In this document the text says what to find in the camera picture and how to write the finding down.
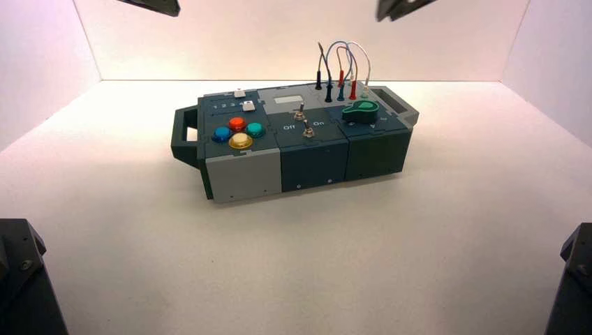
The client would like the green rotary knob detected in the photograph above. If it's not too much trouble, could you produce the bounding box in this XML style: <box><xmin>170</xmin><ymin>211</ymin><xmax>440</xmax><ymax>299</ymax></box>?
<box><xmin>341</xmin><ymin>100</ymin><xmax>381</xmax><ymax>125</ymax></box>

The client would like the blue jumper wire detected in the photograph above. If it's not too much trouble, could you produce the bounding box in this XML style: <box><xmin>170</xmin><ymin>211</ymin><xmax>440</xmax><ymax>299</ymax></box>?
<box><xmin>323</xmin><ymin>41</ymin><xmax>357</xmax><ymax>103</ymax></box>

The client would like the red jumper wire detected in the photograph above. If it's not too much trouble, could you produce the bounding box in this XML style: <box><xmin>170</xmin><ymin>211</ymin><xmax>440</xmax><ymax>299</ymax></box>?
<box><xmin>335</xmin><ymin>46</ymin><xmax>360</xmax><ymax>101</ymax></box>

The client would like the yellow round push button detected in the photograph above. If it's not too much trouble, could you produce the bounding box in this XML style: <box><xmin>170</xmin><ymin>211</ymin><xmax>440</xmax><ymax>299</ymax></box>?
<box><xmin>228</xmin><ymin>133</ymin><xmax>254</xmax><ymax>151</ymax></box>

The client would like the dark teal grey control box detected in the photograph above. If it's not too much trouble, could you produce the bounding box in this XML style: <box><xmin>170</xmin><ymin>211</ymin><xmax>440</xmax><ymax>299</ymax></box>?
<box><xmin>170</xmin><ymin>82</ymin><xmax>420</xmax><ymax>204</ymax></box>

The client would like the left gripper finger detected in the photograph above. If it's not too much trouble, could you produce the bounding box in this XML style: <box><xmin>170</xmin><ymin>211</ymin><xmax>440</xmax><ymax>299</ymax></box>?
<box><xmin>117</xmin><ymin>0</ymin><xmax>180</xmax><ymax>17</ymax></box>

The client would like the white jumper wire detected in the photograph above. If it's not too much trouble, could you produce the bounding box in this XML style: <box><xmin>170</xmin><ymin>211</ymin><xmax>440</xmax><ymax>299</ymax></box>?
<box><xmin>346</xmin><ymin>41</ymin><xmax>373</xmax><ymax>94</ymax></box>

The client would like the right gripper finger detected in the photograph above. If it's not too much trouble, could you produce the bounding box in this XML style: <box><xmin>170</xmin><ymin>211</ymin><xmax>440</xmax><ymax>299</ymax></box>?
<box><xmin>376</xmin><ymin>0</ymin><xmax>438</xmax><ymax>22</ymax></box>

